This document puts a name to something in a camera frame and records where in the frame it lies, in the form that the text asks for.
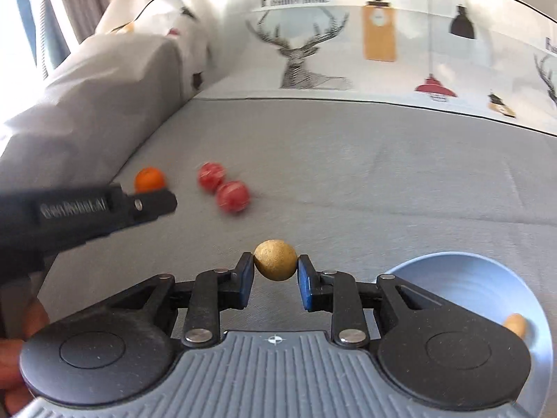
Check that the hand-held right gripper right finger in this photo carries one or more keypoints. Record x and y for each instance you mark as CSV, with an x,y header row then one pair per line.
x,y
305,287

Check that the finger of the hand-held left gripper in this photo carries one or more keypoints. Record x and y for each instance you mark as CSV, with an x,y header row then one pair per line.
x,y
152,207

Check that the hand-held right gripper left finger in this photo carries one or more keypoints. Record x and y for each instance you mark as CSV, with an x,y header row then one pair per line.
x,y
246,285

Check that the orange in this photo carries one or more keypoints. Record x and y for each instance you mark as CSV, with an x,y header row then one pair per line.
x,y
150,178

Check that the small yellow round fruit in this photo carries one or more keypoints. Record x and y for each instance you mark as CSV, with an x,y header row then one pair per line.
x,y
515,324
275,260

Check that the red plum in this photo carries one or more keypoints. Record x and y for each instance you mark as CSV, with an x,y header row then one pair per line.
x,y
212,176
233,197

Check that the light blue plate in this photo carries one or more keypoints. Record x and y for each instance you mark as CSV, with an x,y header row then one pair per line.
x,y
478,278

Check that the person's left hand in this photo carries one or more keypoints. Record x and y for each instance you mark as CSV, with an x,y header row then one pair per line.
x,y
11,370

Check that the printed grey sofa cover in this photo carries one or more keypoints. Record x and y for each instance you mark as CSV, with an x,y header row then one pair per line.
x,y
348,161

